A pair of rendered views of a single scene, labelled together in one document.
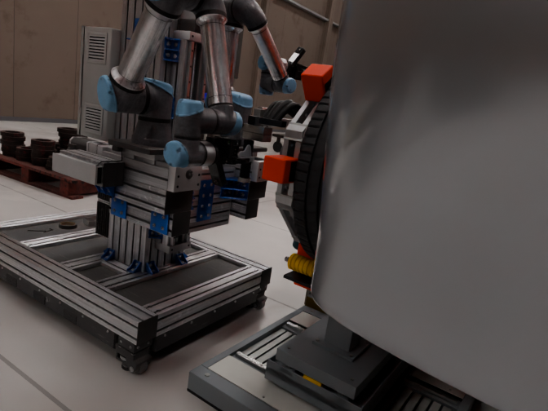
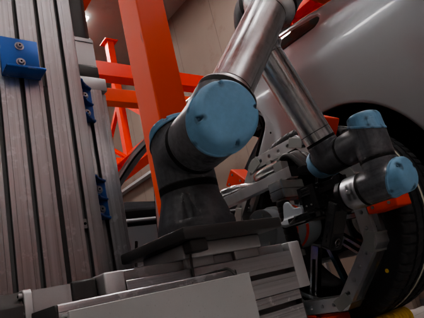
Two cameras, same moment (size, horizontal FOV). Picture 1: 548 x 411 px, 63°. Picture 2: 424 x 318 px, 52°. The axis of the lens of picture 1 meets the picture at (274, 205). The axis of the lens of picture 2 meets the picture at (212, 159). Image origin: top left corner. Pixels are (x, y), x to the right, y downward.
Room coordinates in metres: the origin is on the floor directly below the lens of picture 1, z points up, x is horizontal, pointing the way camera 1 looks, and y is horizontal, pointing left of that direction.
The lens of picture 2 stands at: (1.35, 1.25, 0.72)
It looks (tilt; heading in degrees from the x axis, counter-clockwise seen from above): 17 degrees up; 288
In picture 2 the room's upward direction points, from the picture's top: 13 degrees counter-clockwise
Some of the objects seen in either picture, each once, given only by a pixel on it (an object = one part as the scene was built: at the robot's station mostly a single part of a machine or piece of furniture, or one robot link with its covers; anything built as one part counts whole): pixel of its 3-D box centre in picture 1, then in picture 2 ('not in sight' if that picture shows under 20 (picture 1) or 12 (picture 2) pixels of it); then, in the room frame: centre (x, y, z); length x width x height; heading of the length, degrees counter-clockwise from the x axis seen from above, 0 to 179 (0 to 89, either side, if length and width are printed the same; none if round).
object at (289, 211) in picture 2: not in sight; (288, 213); (1.53, 0.16, 0.85); 0.09 x 0.03 x 0.06; 156
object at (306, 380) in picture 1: (342, 361); not in sight; (1.51, -0.34, 0.13); 0.50 x 0.36 x 0.10; 147
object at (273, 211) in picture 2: not in sight; (284, 228); (1.60, -0.11, 0.85); 0.21 x 0.14 x 0.14; 57
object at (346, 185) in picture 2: (202, 153); (354, 192); (1.36, 0.24, 0.85); 0.08 x 0.05 x 0.08; 57
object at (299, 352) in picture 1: (346, 320); not in sight; (1.47, -0.32, 0.32); 0.40 x 0.30 x 0.28; 147
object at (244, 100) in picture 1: (238, 107); not in sight; (2.08, 0.23, 0.98); 0.13 x 0.12 x 0.14; 44
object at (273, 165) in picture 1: (281, 169); (385, 197); (1.29, -0.01, 0.85); 0.09 x 0.08 x 0.07; 147
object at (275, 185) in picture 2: (257, 132); (287, 189); (1.53, 0.09, 0.93); 0.09 x 0.05 x 0.05; 57
